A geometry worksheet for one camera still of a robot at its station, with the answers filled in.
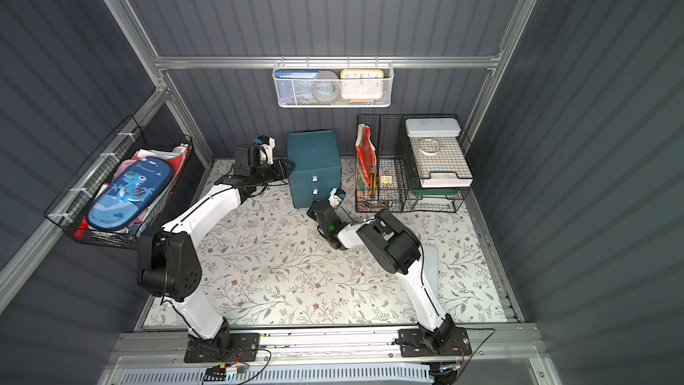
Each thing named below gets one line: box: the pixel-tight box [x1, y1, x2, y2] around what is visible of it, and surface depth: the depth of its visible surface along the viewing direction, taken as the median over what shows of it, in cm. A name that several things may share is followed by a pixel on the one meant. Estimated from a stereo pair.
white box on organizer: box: [405, 117, 463, 138], surface depth 103 cm
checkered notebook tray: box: [408, 136, 474, 189], surface depth 93 cm
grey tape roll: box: [311, 70, 342, 104], surface depth 89 cm
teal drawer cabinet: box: [286, 129, 342, 209], surface depth 95 cm
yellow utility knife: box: [368, 170, 377, 199], surface depth 111 cm
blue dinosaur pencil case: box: [87, 155, 174, 232], surface depth 67 cm
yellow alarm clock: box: [340, 68, 384, 104], surface depth 90 cm
